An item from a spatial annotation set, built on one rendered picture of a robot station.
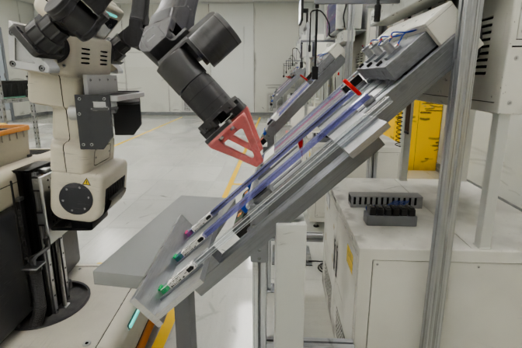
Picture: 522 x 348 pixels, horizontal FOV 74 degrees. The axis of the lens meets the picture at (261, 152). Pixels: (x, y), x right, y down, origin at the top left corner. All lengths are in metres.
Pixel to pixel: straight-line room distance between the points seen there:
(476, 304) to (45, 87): 1.42
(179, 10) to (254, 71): 9.13
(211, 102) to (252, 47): 9.27
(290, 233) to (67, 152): 0.75
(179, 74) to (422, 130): 4.04
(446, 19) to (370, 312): 0.84
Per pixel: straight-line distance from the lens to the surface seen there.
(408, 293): 1.17
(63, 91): 1.20
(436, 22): 1.03
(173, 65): 0.53
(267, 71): 9.73
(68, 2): 0.97
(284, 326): 0.81
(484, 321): 1.31
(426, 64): 0.99
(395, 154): 2.56
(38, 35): 1.03
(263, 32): 9.80
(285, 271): 0.74
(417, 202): 1.41
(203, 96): 0.52
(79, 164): 1.19
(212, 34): 0.53
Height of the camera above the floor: 1.10
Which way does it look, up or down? 12 degrees down
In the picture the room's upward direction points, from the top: straight up
